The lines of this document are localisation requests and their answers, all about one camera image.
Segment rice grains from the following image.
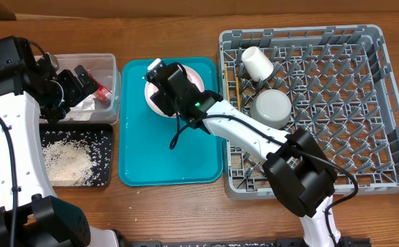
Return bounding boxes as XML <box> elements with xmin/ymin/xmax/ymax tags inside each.
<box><xmin>41</xmin><ymin>132</ymin><xmax>113</xmax><ymax>188</ymax></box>

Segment small grey-white bowl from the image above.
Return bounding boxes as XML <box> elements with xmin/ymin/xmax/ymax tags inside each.
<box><xmin>250</xmin><ymin>89</ymin><xmax>292</xmax><ymax>129</ymax></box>

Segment black tray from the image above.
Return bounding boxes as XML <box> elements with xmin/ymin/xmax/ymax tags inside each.
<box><xmin>39</xmin><ymin>123</ymin><xmax>114</xmax><ymax>188</ymax></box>

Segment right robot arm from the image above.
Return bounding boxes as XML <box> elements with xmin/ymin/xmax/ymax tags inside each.
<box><xmin>144</xmin><ymin>59</ymin><xmax>341</xmax><ymax>246</ymax></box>

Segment wooden chopstick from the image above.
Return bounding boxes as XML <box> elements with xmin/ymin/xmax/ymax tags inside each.
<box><xmin>224</xmin><ymin>64</ymin><xmax>231</xmax><ymax>102</ymax></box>
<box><xmin>235</xmin><ymin>76</ymin><xmax>242</xmax><ymax>112</ymax></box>

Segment white napkin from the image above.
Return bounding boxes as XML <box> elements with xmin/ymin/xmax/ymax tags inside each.
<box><xmin>71</xmin><ymin>95</ymin><xmax>96</xmax><ymax>111</ymax></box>

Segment white round plate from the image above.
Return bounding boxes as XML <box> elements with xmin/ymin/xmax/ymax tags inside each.
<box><xmin>144</xmin><ymin>65</ymin><xmax>205</xmax><ymax>118</ymax></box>

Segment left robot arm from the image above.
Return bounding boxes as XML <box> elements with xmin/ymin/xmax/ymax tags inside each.
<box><xmin>0</xmin><ymin>54</ymin><xmax>127</xmax><ymax>246</ymax></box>

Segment teal serving tray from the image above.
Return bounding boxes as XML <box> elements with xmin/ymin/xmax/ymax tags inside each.
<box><xmin>118</xmin><ymin>59</ymin><xmax>226</xmax><ymax>187</ymax></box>

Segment grey dishwasher rack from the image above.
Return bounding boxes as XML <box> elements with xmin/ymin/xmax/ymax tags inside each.
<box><xmin>219</xmin><ymin>25</ymin><xmax>399</xmax><ymax>195</ymax></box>

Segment red snack wrapper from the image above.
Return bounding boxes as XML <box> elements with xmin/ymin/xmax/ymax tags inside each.
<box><xmin>89</xmin><ymin>74</ymin><xmax>112</xmax><ymax>103</ymax></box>

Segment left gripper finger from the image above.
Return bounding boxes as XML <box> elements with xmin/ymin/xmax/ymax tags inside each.
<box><xmin>81</xmin><ymin>73</ymin><xmax>100</xmax><ymax>95</ymax></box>
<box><xmin>74</xmin><ymin>64</ymin><xmax>89</xmax><ymax>81</ymax></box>

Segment cream cup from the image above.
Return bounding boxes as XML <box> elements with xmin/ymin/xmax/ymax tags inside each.
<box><xmin>241</xmin><ymin>46</ymin><xmax>274</xmax><ymax>82</ymax></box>

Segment clear plastic bin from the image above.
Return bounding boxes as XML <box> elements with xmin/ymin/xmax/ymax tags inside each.
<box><xmin>50</xmin><ymin>54</ymin><xmax>121</xmax><ymax>125</ymax></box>

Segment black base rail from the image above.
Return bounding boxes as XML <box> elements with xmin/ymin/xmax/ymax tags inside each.
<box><xmin>119</xmin><ymin>237</ymin><xmax>372</xmax><ymax>247</ymax></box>

